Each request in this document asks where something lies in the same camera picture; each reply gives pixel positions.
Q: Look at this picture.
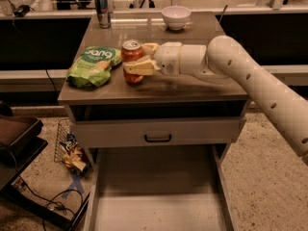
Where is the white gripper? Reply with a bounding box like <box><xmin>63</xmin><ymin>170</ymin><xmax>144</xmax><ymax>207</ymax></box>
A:
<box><xmin>123</xmin><ymin>42</ymin><xmax>182</xmax><ymax>76</ymax></box>

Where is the red coke can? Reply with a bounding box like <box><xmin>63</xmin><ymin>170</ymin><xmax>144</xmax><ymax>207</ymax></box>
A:
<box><xmin>121</xmin><ymin>39</ymin><xmax>143</xmax><ymax>85</ymax></box>

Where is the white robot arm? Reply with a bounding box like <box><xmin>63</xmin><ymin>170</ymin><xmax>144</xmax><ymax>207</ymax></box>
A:
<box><xmin>123</xmin><ymin>36</ymin><xmax>308</xmax><ymax>163</ymax></box>

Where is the green rice chip bag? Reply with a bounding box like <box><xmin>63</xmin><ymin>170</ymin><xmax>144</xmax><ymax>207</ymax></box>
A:
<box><xmin>66</xmin><ymin>46</ymin><xmax>121</xmax><ymax>88</ymax></box>

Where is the blue silver energy drink can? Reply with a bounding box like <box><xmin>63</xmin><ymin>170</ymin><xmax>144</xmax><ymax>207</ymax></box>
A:
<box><xmin>94</xmin><ymin>0</ymin><xmax>111</xmax><ymax>29</ymax></box>

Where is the white bowl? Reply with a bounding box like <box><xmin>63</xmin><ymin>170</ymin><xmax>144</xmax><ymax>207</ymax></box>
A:
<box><xmin>162</xmin><ymin>6</ymin><xmax>191</xmax><ymax>30</ymax></box>

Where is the grey table cabinet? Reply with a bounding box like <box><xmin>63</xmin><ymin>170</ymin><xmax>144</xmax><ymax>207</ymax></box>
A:
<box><xmin>57</xmin><ymin>11</ymin><xmax>251</xmax><ymax>231</ymax></box>

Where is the grey drawer with black handle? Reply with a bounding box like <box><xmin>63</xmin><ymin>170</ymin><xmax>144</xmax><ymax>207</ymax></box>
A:
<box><xmin>71</xmin><ymin>116</ymin><xmax>245</xmax><ymax>148</ymax></box>

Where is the wire basket with snack bags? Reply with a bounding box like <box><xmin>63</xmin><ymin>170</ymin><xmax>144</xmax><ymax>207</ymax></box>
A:
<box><xmin>54</xmin><ymin>118</ymin><xmax>90</xmax><ymax>175</ymax></box>

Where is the black floor cable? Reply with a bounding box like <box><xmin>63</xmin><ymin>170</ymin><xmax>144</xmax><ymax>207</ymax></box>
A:
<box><xmin>13</xmin><ymin>173</ymin><xmax>85</xmax><ymax>231</ymax></box>

